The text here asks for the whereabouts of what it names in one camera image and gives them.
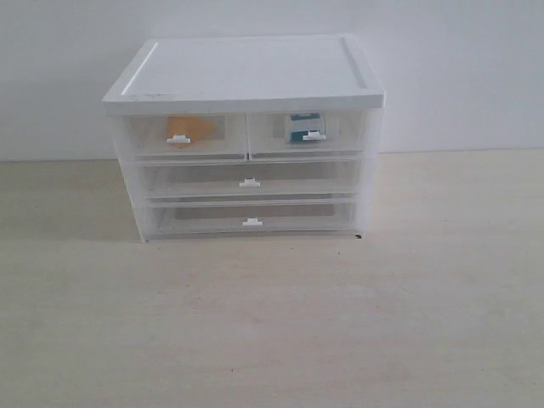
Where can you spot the bottom wide clear drawer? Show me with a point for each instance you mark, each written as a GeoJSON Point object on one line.
{"type": "Point", "coordinates": [285, 216]}

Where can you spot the blue white pill bottle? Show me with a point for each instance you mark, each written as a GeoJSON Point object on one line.
{"type": "Point", "coordinates": [303, 128]}

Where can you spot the yellow cheese wedge block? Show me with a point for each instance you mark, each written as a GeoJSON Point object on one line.
{"type": "Point", "coordinates": [185, 131]}

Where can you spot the wide clear drawer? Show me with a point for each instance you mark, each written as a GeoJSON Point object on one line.
{"type": "Point", "coordinates": [285, 216]}
{"type": "Point", "coordinates": [261, 178]}

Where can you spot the white plastic drawer cabinet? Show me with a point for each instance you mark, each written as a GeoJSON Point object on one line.
{"type": "Point", "coordinates": [243, 76]}

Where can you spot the middle wide clear drawer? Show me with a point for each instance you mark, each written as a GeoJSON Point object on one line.
{"type": "Point", "coordinates": [261, 178]}

